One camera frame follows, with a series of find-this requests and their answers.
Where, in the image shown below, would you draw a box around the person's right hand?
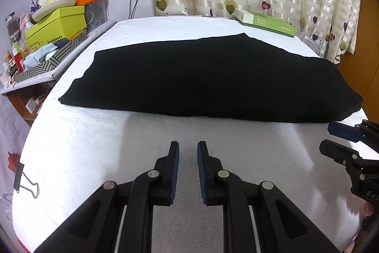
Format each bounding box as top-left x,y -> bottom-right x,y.
364,202 -> 376,218

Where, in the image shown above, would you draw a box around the white bed sheet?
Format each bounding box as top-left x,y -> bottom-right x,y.
12,16 -> 364,252

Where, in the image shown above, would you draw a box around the green flat box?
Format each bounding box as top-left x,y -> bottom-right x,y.
233,9 -> 296,38

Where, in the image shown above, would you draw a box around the black binder clip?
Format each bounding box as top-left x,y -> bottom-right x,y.
14,162 -> 40,199

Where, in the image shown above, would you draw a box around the brown wooden wardrobe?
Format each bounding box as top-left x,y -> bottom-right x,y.
337,0 -> 379,123

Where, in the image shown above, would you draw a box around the lime green shoe box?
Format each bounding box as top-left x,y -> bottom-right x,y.
26,6 -> 87,51

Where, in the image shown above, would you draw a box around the black pants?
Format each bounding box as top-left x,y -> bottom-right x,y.
60,33 -> 363,123

